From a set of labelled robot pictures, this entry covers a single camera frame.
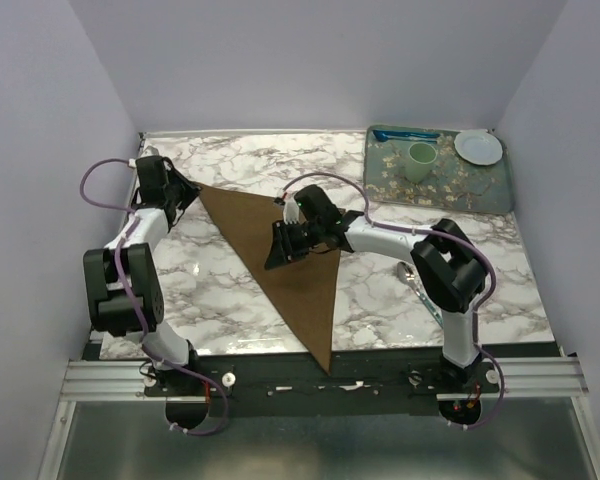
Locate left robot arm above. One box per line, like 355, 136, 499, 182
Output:
79, 155, 202, 395

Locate black mounting base rail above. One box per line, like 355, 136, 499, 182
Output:
82, 341, 564, 419

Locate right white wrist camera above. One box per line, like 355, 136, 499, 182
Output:
283, 195, 300, 225

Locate purple cable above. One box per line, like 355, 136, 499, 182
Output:
279, 172, 509, 434
79, 157, 230, 437

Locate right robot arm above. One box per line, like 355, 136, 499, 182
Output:
264, 184, 487, 392

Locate aluminium extrusion frame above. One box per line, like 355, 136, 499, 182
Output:
38, 357, 600, 479

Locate floral blue serving tray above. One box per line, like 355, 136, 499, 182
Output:
363, 125, 515, 215

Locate light green cup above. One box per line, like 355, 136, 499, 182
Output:
404, 142, 437, 183

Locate small white plate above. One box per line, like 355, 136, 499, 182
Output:
454, 129, 503, 166

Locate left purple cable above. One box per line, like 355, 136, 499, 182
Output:
79, 157, 230, 437

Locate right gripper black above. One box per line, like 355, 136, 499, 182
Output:
265, 218, 324, 269

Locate brown cloth napkin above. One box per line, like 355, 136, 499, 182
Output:
200, 185, 340, 374

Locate spoon with teal handle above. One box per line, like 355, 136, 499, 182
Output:
396, 262, 443, 328

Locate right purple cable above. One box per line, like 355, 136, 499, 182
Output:
279, 172, 509, 434

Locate blue plastic utensil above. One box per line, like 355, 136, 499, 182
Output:
372, 129, 440, 143

